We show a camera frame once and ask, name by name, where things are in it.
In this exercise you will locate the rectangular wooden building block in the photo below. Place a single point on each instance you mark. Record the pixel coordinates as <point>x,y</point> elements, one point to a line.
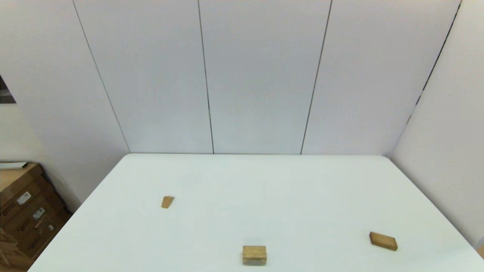
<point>383,241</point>

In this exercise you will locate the triangular wooden building block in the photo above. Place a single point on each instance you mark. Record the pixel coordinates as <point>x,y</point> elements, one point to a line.
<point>167,202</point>

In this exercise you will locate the cardboard box with white label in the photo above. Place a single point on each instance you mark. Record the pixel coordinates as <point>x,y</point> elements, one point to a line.
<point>38,226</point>
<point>15,181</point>

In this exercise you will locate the arched wooden building block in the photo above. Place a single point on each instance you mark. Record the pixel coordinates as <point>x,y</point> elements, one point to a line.
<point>254,255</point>

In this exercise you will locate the dark wall picture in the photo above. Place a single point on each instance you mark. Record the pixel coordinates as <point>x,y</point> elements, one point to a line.
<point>5,94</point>

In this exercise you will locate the plain brown cardboard box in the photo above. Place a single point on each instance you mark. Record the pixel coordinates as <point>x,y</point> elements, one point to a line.
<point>7,249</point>

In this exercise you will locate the flat white box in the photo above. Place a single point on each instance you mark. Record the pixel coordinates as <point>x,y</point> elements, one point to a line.
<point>13,165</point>

